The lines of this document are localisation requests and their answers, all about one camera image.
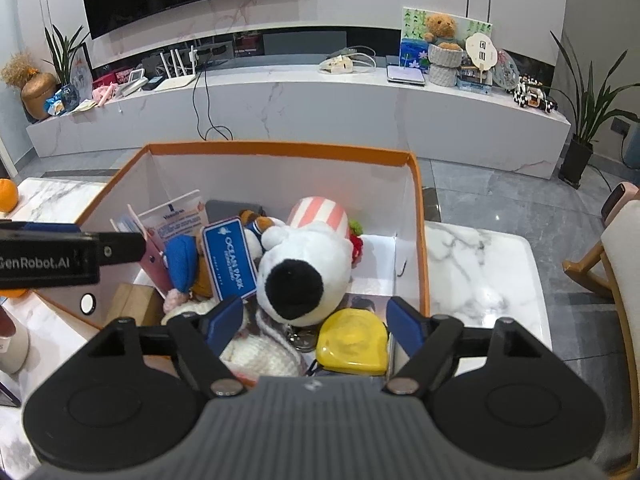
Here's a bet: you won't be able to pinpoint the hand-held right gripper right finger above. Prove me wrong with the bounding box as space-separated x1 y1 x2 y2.
382 296 555 396

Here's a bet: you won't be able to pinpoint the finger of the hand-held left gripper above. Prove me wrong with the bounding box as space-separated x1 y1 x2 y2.
0 219 84 235
97 231 147 266

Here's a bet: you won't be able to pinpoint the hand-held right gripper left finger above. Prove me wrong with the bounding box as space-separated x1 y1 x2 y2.
82 296 247 397

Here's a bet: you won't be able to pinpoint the pink box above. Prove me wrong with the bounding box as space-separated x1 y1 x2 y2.
142 232 173 296

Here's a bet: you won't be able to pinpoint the white crochet bunny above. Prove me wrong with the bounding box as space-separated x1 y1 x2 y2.
160 290 306 378

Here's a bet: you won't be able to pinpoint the yellow tape measure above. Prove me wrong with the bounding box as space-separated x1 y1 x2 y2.
315 308 390 376

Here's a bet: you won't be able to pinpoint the brown cardboard box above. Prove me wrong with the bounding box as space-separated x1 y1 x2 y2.
105 284 166 328

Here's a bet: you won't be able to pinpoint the otter plush with blue hat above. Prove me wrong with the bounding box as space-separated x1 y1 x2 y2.
165 209 287 302

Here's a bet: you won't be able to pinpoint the white peach print lotion tube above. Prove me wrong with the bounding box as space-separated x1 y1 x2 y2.
137 189 210 251

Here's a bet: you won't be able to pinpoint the white plush dog striped hat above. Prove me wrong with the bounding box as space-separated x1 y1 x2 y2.
257 196 356 323

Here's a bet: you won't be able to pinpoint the orange storage box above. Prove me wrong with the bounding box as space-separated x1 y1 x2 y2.
30 141 432 381

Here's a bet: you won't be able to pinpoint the orange tangerine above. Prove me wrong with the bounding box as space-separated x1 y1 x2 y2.
0 178 19 214

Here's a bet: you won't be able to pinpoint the gold vase dried flowers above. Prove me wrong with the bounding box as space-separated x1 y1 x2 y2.
0 52 59 122

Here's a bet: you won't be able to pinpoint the pink toy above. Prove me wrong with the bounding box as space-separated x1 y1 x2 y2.
92 84 119 109

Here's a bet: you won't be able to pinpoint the small white desk display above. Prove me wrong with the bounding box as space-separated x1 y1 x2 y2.
117 70 149 97

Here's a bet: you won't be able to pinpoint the red boxes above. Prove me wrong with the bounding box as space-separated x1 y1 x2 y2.
92 66 144 87

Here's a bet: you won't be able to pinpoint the long leaf house plant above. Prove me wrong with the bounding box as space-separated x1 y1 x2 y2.
42 25 92 86

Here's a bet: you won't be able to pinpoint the white router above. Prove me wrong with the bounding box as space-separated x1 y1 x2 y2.
155 47 202 92

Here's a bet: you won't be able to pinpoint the white marble tv console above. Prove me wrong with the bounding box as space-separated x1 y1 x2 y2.
25 35 572 182

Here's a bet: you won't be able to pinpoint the wooden armchair white cushion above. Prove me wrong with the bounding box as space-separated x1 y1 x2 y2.
562 182 640 461

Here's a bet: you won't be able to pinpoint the potted plant black pot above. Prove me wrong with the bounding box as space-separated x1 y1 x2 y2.
547 30 640 189

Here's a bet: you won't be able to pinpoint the blue flat box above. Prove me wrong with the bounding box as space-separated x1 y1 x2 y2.
457 77 492 96

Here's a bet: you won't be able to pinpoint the white laptop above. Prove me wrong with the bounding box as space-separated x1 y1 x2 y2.
386 62 427 87

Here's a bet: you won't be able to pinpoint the black white checkered toy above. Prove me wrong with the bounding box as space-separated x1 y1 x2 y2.
515 75 559 114

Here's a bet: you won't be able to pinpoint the white power strip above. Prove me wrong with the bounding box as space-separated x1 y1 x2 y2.
320 46 377 74

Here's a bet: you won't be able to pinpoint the round patterned hand fan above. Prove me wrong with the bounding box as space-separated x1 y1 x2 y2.
492 50 522 89

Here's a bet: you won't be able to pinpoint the white paper hand fan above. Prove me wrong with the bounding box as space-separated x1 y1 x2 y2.
465 35 499 82

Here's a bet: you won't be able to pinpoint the painted flower canvas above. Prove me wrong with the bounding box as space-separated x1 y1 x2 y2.
400 7 494 72

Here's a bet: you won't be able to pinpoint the brown teddy bear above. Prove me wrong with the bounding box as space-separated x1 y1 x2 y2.
425 12 463 52

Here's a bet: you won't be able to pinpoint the black cable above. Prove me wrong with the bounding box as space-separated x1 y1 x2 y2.
192 70 234 142

